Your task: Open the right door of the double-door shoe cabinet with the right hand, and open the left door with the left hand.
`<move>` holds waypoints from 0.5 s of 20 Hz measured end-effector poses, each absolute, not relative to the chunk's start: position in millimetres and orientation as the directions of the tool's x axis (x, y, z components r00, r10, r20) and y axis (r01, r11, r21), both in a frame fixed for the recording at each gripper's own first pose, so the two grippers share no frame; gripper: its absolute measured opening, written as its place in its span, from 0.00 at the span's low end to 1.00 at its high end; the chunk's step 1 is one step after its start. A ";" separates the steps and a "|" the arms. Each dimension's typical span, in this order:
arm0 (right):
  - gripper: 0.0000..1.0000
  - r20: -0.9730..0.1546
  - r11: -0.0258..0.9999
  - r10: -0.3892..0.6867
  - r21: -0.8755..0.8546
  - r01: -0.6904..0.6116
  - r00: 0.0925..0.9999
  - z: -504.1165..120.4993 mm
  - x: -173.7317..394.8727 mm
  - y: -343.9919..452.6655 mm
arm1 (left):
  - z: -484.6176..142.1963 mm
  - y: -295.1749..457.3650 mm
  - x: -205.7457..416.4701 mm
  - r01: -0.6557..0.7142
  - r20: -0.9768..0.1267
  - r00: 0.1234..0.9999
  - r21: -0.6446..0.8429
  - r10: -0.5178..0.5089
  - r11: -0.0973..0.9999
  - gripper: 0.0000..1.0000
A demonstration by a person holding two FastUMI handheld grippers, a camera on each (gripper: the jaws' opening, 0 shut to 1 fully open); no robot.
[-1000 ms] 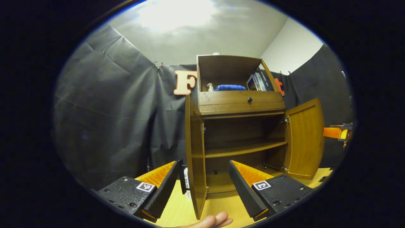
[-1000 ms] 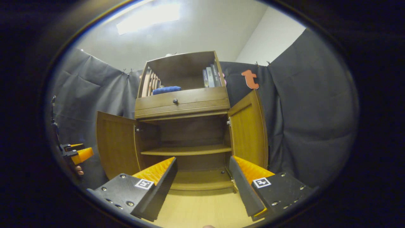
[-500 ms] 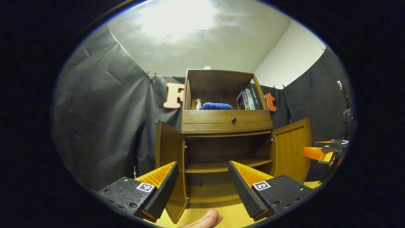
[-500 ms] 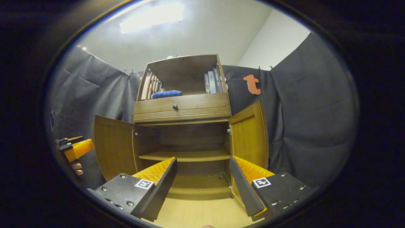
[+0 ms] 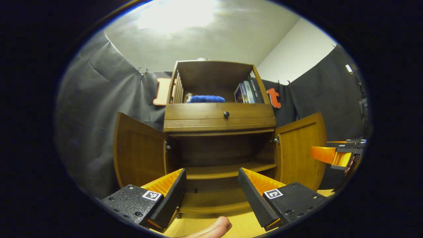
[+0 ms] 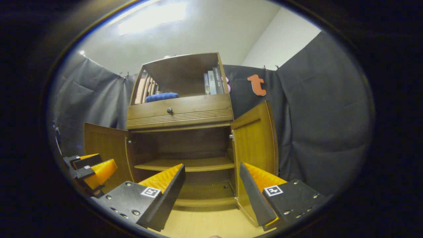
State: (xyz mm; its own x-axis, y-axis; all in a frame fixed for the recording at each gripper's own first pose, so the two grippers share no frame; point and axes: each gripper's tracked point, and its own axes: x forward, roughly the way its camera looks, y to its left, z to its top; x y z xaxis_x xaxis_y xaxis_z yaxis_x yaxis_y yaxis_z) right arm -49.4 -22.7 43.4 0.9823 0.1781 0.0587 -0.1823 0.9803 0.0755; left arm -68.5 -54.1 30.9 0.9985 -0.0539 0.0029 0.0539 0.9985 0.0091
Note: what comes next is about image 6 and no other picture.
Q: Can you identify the wooden double-door shoe cabinet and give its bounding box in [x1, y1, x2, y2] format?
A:
[126, 52, 238, 212]

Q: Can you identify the blue folded cloth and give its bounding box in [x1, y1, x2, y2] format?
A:
[145, 92, 180, 103]

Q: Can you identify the grey shelf book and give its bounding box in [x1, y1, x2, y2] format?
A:
[208, 70, 217, 95]

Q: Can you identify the black shelf book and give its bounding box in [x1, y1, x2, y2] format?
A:
[213, 67, 224, 94]

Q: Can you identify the wooden drawer with black knob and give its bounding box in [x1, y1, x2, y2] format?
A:
[127, 94, 233, 130]

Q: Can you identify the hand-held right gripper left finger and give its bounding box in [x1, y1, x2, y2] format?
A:
[91, 164, 186, 232]

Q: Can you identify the wooden shoe cabinet door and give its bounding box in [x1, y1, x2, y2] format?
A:
[83, 122, 136, 194]
[230, 101, 279, 228]

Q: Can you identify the row of leaning pale books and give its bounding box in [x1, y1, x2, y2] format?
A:
[134, 71, 159, 105]

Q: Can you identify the black backdrop cloth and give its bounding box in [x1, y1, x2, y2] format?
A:
[50, 31, 375, 195]

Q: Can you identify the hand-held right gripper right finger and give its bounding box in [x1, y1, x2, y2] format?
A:
[240, 162, 329, 231]

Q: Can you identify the wooden inner shelf board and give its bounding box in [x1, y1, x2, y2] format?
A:
[135, 157, 236, 172]

